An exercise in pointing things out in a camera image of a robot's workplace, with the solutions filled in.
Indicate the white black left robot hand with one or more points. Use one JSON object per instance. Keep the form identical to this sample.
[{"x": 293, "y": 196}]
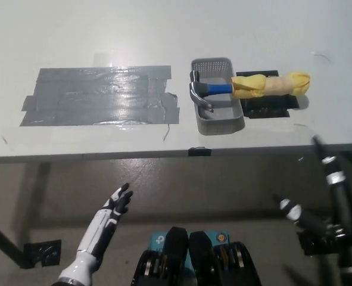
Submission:
[{"x": 89, "y": 238}]

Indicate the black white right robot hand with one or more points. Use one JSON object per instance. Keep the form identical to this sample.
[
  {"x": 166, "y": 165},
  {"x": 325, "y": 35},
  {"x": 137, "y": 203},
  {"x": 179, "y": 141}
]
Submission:
[{"x": 344, "y": 208}]

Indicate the hammer blue neck yellow grip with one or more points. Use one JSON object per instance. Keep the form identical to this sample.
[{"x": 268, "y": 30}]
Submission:
[{"x": 253, "y": 85}]

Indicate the black tape patch on desk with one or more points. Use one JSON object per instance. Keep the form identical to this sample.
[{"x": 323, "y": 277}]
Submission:
[{"x": 265, "y": 105}]

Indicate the gray perforated plastic container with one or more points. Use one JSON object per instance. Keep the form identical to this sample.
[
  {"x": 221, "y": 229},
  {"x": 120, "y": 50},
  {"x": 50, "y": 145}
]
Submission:
[{"x": 223, "y": 111}]

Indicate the black metal table leg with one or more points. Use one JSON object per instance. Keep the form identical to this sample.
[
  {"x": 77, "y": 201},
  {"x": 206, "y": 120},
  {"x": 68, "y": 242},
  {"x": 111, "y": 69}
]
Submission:
[{"x": 3, "y": 238}]

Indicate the small black tape strip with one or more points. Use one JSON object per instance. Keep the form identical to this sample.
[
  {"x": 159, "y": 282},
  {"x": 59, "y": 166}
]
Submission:
[{"x": 199, "y": 152}]

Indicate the gray duct tape patch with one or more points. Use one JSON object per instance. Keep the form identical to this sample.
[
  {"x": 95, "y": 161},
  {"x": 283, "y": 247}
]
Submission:
[{"x": 98, "y": 98}]

